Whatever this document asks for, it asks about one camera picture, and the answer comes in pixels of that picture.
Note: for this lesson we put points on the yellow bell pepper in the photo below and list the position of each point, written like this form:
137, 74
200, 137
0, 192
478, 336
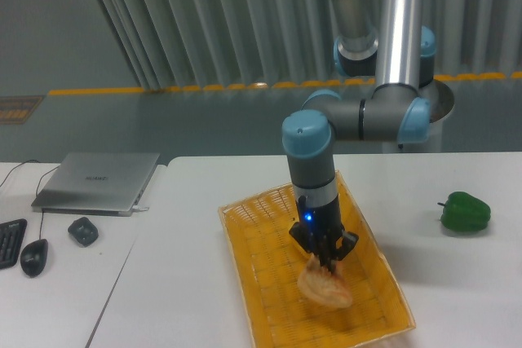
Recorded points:
298, 235

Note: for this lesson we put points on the silver laptop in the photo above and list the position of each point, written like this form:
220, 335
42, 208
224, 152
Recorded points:
97, 183

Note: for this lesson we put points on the triangular golden bread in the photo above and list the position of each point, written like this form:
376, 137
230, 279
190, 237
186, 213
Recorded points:
321, 286

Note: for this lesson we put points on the grey pleated curtain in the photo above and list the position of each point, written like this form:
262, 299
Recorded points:
230, 43

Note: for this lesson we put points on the green bell pepper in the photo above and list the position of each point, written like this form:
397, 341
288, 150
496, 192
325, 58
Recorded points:
462, 212

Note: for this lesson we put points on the small black device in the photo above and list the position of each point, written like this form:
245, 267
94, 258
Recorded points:
84, 231

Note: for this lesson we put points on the black computer mouse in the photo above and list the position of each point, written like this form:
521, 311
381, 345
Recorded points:
33, 257

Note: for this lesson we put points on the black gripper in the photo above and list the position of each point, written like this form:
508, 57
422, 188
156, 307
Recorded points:
317, 223

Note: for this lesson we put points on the black keyboard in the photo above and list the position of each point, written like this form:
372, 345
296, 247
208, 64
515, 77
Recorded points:
11, 238

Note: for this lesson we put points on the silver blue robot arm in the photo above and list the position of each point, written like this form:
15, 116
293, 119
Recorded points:
395, 112

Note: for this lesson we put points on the yellow woven basket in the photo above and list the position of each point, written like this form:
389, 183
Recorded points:
268, 262

